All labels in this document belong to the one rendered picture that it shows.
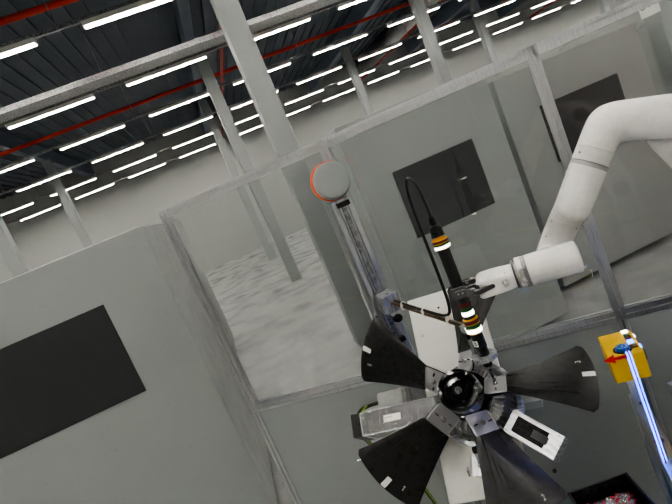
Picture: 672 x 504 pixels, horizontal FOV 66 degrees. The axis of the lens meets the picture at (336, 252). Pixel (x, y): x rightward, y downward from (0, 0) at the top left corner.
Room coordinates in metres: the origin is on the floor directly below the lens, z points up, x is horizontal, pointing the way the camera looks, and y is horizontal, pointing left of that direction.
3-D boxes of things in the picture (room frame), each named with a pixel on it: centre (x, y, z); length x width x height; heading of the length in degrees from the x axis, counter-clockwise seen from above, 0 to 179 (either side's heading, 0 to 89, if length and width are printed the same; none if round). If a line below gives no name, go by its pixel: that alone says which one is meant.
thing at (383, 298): (1.98, -0.11, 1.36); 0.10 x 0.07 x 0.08; 15
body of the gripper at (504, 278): (1.34, -0.37, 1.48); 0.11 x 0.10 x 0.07; 70
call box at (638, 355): (1.52, -0.71, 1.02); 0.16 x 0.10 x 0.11; 160
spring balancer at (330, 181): (2.07, -0.09, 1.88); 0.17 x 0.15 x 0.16; 70
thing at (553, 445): (1.38, -0.33, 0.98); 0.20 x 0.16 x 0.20; 160
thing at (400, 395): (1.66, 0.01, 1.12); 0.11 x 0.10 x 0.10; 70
